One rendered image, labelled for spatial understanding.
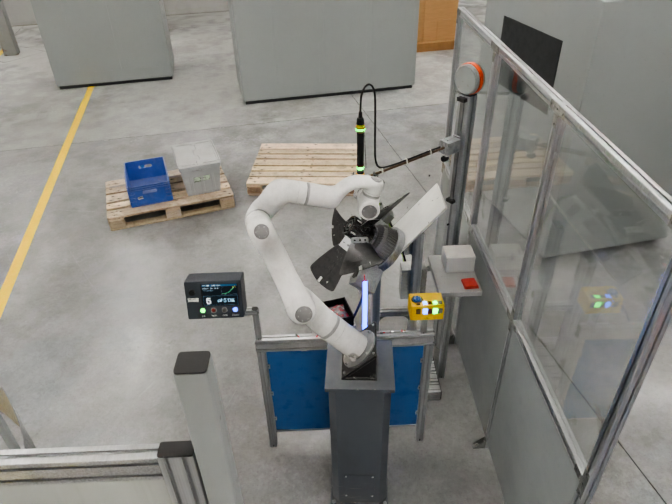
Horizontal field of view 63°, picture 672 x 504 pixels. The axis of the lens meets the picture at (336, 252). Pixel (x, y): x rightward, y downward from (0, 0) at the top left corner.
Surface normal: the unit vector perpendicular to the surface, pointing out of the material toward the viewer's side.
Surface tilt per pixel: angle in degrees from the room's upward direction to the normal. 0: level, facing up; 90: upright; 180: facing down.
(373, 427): 90
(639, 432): 0
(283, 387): 90
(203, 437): 90
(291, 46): 90
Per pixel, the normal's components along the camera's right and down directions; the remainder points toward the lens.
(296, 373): 0.04, 0.57
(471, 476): -0.03, -0.82
